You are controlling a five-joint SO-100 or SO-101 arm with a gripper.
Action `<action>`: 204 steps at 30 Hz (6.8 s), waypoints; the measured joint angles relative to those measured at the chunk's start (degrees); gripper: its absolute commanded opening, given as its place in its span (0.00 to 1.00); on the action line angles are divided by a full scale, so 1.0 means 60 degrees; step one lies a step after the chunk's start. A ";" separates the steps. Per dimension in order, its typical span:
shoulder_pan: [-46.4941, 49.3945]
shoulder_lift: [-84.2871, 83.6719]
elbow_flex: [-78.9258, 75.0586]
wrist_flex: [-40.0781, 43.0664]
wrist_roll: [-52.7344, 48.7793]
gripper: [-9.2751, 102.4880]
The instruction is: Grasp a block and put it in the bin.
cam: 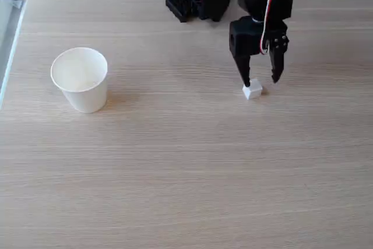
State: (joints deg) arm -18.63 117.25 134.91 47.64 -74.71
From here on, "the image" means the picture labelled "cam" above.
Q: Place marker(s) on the white cube block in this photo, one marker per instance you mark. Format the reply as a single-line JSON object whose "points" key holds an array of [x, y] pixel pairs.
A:
{"points": [[254, 92]]}

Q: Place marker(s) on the white paper cup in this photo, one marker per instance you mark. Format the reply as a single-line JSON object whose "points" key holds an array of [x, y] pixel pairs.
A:
{"points": [[81, 85]]}

